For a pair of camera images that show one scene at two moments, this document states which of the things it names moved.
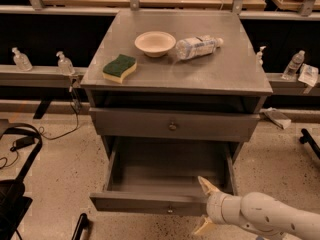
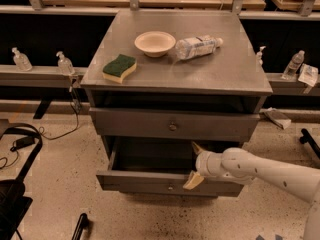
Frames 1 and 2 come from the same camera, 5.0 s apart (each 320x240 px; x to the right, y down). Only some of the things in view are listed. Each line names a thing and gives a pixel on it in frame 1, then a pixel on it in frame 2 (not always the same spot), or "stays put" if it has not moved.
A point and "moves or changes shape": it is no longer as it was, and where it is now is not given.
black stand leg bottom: [83, 223] stays put
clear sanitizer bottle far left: [21, 61] stays put
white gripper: [216, 206] to [202, 164]
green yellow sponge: [116, 70] stays put
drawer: [159, 176] moves or changes shape
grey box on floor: [277, 117] stays put
